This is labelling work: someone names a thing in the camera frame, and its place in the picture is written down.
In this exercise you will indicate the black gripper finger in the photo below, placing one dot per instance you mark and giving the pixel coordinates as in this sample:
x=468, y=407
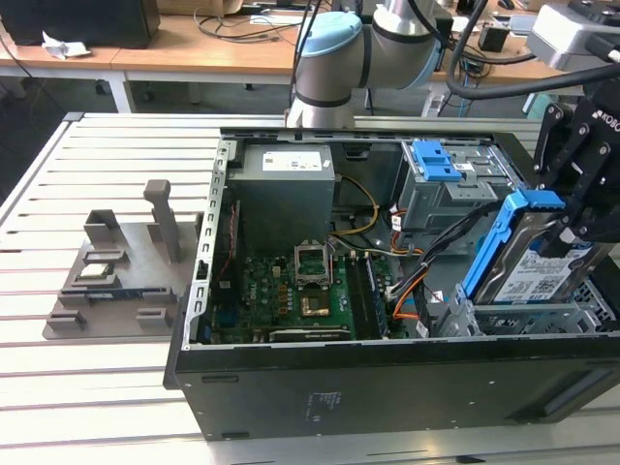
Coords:
x=549, y=140
x=588, y=213

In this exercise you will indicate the hard disk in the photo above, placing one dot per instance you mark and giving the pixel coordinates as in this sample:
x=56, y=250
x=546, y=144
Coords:
x=533, y=281

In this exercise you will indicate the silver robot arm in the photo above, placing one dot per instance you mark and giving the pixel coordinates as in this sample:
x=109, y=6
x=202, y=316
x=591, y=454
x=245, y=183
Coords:
x=334, y=63

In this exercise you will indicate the metal disk bay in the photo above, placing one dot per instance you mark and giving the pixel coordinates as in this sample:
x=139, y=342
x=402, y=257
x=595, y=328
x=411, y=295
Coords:
x=508, y=319

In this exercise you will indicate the small black cube device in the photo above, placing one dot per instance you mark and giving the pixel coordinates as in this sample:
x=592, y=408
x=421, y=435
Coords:
x=494, y=39

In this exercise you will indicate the drive cage with blue latches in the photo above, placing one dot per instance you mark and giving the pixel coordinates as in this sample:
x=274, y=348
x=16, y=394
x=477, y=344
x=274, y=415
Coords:
x=436, y=203

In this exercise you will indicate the black RAM slot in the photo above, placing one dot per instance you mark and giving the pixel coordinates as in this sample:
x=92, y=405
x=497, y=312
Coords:
x=358, y=295

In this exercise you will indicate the black PC case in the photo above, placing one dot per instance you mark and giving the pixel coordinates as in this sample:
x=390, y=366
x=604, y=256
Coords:
x=387, y=387

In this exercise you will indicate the grey power supply unit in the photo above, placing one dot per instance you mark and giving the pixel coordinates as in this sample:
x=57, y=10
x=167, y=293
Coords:
x=281, y=208

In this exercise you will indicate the black graphics card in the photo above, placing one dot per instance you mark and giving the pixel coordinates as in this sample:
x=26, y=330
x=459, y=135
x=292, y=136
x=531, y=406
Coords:
x=310, y=335

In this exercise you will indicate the green motherboard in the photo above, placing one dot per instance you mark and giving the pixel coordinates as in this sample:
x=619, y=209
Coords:
x=261, y=300

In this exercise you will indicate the black case fan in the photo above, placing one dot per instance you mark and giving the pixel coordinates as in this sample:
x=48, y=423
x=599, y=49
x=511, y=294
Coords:
x=225, y=261

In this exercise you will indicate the brown wooden desk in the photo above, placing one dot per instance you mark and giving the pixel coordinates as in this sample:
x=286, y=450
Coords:
x=194, y=53

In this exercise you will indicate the brown cardboard box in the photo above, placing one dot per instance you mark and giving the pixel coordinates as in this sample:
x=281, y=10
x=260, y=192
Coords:
x=194, y=6

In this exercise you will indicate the grey parts rack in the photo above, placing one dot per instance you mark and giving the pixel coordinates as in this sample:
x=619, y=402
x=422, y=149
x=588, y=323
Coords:
x=135, y=266

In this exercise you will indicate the silver CPU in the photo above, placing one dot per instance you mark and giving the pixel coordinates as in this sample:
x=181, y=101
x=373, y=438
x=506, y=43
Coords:
x=96, y=272

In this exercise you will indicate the black computer tower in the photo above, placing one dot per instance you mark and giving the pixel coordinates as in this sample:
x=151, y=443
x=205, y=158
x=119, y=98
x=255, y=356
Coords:
x=72, y=21

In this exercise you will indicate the crumpled white paper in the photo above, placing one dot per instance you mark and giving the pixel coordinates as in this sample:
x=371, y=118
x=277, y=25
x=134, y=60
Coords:
x=65, y=48

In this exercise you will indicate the grey camera mount box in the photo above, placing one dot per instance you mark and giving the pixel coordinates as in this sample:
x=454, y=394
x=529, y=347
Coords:
x=557, y=41

